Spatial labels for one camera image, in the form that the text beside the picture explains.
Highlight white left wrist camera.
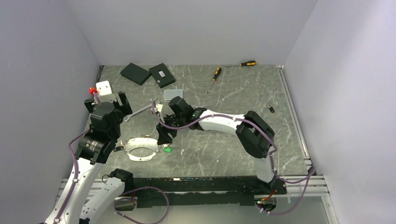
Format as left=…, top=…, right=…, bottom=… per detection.
left=95, top=81, right=116, bottom=103

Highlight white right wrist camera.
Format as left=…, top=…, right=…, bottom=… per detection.
left=154, top=104, right=163, bottom=115

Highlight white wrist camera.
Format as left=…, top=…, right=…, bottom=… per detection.
left=95, top=81, right=116, bottom=103
left=154, top=104, right=163, bottom=115

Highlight orange black screwdriver at wall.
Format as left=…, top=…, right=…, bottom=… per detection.
left=225, top=61, right=256, bottom=67

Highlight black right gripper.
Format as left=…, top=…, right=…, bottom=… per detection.
left=156, top=113, right=185, bottom=146

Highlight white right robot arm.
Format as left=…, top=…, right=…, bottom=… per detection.
left=151, top=97, right=284, bottom=194

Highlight white network switch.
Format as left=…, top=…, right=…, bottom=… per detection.
left=163, top=89, right=183, bottom=101

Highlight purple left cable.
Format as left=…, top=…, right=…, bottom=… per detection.
left=113, top=186, right=170, bottom=224

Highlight black flat box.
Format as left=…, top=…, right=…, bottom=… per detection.
left=120, top=63, right=151, bottom=86

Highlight black box with label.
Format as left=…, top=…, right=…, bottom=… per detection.
left=149, top=63, right=176, bottom=89

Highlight key with green tag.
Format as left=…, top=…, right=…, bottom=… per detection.
left=163, top=147, right=172, bottom=153

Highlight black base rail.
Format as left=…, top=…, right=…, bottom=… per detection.
left=126, top=175, right=287, bottom=208

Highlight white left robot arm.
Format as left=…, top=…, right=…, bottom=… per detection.
left=45, top=91, right=134, bottom=224

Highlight large silver wrench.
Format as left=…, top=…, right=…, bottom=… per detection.
left=123, top=103, right=152, bottom=122

